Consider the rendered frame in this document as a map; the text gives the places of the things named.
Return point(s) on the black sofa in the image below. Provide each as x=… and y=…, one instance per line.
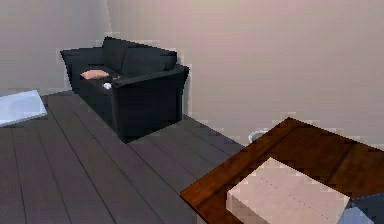
x=143, y=96

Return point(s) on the small white object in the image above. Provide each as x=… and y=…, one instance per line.
x=107, y=86

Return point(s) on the pink cushion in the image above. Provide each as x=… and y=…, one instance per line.
x=94, y=74

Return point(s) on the brown wooden table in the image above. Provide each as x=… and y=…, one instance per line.
x=310, y=150

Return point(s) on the pale cardboard box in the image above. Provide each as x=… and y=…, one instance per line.
x=286, y=196

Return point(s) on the pale blue flat slab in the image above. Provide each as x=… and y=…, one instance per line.
x=20, y=106

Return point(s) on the dark blue grey box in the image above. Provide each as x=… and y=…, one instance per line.
x=365, y=210

